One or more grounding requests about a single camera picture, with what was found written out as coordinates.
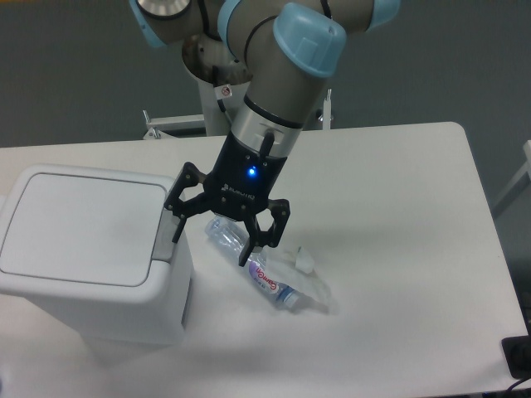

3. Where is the white push-lid trash can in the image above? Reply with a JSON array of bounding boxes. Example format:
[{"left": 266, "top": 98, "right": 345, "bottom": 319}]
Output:
[{"left": 1, "top": 164, "right": 194, "bottom": 348}]

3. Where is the black device at table edge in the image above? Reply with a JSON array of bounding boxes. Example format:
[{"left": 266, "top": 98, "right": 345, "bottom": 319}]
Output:
[{"left": 501, "top": 336, "right": 530, "bottom": 379}]

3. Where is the white metal frame right edge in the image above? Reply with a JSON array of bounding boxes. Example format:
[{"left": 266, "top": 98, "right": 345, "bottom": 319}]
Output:
[{"left": 491, "top": 140, "right": 530, "bottom": 219}]

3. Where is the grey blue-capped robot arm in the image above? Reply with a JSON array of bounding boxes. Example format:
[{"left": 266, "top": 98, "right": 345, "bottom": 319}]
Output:
[{"left": 130, "top": 1, "right": 400, "bottom": 264}]

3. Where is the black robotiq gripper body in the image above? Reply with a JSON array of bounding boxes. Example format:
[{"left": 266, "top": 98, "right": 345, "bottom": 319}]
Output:
[{"left": 203, "top": 133, "right": 288, "bottom": 222}]

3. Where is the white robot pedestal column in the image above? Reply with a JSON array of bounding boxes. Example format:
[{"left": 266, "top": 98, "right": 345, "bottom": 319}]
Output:
[{"left": 182, "top": 34, "right": 251, "bottom": 136}]

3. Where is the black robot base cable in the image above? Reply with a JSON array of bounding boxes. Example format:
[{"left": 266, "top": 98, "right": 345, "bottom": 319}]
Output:
[{"left": 211, "top": 65, "right": 237, "bottom": 136}]

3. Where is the white metal base frame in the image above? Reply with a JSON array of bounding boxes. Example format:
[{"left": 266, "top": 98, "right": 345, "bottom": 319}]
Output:
[{"left": 143, "top": 87, "right": 334, "bottom": 140}]

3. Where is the crushed clear plastic water bottle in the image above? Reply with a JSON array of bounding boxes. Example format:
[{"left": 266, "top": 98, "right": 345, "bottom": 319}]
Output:
[{"left": 205, "top": 216, "right": 300, "bottom": 310}]

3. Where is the crumpled clear plastic wrapper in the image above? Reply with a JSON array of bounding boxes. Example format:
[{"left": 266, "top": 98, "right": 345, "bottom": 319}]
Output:
[{"left": 265, "top": 245, "right": 334, "bottom": 312}]

